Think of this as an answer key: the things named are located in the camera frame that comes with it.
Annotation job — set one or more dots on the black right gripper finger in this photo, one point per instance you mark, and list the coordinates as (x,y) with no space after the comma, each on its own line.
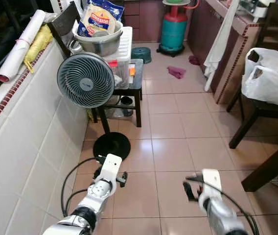
(189,192)
(192,177)

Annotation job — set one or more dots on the yellow cloth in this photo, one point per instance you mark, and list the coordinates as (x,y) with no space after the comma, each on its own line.
(37,46)

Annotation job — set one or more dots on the small red tag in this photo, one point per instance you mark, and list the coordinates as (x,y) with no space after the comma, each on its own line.
(112,63)

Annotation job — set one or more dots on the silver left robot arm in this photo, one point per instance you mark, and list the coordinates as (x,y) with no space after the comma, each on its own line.
(92,200)

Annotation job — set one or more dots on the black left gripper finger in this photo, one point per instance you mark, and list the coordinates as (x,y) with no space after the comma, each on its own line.
(125,177)

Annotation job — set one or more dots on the grey standing fan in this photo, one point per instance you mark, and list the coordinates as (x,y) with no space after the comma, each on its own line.
(86,81)

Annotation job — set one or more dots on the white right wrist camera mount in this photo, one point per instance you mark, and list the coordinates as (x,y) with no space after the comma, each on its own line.
(211,180)

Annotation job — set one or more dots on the white plastic bag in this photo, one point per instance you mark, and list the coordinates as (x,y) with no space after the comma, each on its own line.
(276,58)
(271,88)

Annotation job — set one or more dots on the small orange object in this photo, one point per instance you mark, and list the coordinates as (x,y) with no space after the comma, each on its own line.
(131,71)

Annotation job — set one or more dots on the rolled white paper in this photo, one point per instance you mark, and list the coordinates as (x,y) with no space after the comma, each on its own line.
(21,46)

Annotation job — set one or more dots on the white hanging cloth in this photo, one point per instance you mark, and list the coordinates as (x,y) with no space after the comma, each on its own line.
(217,49)

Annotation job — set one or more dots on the clear storage box white lid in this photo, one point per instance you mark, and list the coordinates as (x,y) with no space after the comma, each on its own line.
(124,49)

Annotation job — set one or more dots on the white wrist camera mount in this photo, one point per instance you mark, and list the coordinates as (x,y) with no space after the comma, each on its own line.
(211,180)
(110,166)

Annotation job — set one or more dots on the small dark pink cloth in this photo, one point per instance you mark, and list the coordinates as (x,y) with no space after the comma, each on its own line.
(195,60)

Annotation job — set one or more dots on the dark wooden side table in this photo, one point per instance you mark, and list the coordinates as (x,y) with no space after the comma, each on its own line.
(138,93)

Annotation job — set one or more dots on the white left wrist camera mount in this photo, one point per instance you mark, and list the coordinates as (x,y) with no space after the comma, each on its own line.
(110,166)

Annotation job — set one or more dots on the small green plastic stool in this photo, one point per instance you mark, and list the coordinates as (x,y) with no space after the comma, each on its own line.
(142,54)

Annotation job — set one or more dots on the blue tortilla wraps bag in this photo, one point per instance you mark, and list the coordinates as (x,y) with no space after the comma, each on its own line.
(100,19)

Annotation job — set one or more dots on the green gas cylinder red cap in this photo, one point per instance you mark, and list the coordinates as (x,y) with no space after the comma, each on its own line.
(173,32)

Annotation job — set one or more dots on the steel basin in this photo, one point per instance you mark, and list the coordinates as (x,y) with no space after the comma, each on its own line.
(100,45)

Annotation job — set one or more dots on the marble top table dark legs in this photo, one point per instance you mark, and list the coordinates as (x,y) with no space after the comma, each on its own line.
(271,169)

